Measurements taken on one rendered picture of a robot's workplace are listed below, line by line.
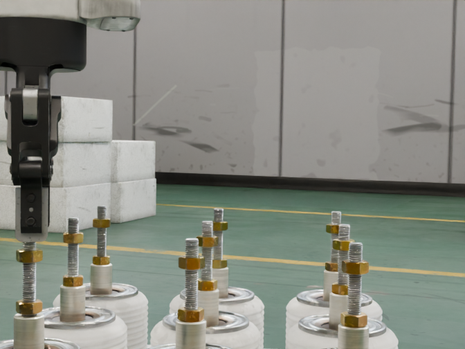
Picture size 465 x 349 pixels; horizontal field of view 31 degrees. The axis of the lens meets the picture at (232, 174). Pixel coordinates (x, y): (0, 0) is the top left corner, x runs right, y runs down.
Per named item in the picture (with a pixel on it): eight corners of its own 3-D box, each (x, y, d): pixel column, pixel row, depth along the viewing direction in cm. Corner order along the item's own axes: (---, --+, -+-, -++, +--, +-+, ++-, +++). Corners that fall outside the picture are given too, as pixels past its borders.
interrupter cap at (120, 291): (144, 302, 83) (144, 294, 83) (67, 305, 81) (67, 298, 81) (131, 287, 90) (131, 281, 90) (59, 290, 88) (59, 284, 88)
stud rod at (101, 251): (105, 280, 85) (106, 206, 84) (95, 280, 85) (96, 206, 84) (106, 278, 86) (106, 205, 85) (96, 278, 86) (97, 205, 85)
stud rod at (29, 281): (20, 332, 62) (21, 231, 61) (33, 331, 62) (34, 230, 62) (23, 336, 61) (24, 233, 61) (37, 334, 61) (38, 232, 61)
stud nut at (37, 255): (14, 260, 62) (14, 248, 62) (37, 258, 63) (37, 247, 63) (21, 263, 60) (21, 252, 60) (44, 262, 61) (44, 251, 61)
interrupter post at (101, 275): (114, 298, 85) (115, 265, 84) (90, 298, 84) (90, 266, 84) (111, 293, 87) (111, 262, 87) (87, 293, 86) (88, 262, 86)
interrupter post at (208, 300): (194, 330, 71) (194, 291, 71) (190, 323, 74) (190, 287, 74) (221, 329, 72) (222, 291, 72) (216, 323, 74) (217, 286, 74)
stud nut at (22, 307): (14, 310, 62) (14, 299, 62) (37, 308, 63) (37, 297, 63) (21, 316, 60) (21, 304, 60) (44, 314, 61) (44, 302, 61)
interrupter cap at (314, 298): (347, 314, 79) (348, 307, 79) (281, 303, 83) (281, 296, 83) (385, 302, 85) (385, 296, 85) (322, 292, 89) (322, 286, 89)
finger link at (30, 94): (14, 77, 58) (15, 109, 59) (10, 90, 54) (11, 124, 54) (50, 77, 59) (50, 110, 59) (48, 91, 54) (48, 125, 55)
